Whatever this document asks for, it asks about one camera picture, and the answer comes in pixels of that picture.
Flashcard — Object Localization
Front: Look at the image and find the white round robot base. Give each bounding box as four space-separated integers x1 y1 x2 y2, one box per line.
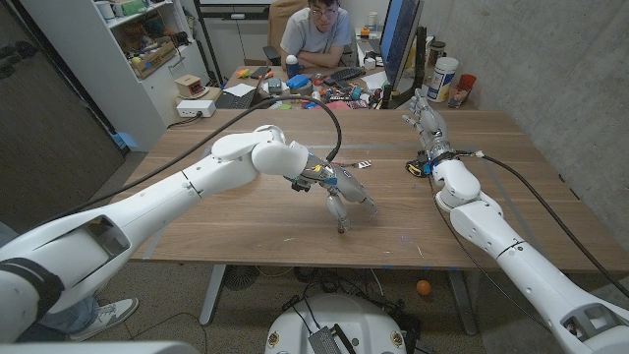
264 293 408 354

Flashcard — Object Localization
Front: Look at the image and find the white canister with blue label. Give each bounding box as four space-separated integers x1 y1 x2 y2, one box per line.
426 56 460 103

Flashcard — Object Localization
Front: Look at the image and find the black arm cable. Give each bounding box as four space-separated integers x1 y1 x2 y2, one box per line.
19 94 344 235
476 150 629 299

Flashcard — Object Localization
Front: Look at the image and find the person in grey t-shirt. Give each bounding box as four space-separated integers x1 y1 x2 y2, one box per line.
279 0 353 70

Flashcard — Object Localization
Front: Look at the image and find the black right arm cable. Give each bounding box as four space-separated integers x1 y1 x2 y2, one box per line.
476 150 629 299

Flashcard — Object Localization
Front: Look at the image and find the round floor fan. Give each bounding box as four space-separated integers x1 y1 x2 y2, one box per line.
223 265 260 291

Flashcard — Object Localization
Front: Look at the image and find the grey table leg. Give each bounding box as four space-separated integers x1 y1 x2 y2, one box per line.
199 264 228 326
445 268 479 336

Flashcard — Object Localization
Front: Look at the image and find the black keyboard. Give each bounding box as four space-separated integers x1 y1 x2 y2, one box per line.
323 66 368 86

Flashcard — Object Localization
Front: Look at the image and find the cardboard box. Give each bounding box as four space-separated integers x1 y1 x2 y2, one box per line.
131 40 179 80

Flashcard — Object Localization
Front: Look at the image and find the white paper sheet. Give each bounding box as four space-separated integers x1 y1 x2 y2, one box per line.
223 83 257 98

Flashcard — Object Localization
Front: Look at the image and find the black yellow tape measure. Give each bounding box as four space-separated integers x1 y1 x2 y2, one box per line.
405 150 433 178

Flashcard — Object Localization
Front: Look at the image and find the person in blue jeans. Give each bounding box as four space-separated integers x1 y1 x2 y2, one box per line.
17 294 141 343

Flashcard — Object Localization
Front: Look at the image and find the small beige box device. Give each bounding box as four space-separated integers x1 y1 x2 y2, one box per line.
174 74 210 100

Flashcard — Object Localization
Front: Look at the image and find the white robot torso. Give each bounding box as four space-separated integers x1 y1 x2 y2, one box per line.
0 340 200 354

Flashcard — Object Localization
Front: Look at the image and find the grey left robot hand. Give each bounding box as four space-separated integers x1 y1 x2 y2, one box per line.
300 155 378 234

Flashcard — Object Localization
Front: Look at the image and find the white shelf unit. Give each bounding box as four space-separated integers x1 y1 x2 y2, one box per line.
19 0 212 152

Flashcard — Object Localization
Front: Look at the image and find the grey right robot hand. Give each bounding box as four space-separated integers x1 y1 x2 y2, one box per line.
401 88 456 164

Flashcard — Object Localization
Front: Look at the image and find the white power box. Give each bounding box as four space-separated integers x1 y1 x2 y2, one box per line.
176 99 217 119

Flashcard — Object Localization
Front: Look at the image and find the dark jar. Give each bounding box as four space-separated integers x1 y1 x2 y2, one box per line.
428 40 447 69

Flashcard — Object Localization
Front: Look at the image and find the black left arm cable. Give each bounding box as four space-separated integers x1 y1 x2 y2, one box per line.
19 94 344 235

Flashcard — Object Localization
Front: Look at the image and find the grey ribbed module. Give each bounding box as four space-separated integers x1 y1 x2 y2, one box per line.
308 325 342 354

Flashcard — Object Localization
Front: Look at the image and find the black laptop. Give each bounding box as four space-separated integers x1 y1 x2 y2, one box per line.
214 63 271 110

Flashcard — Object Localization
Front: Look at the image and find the computer monitor with black stand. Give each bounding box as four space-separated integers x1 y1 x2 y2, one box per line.
378 0 428 110

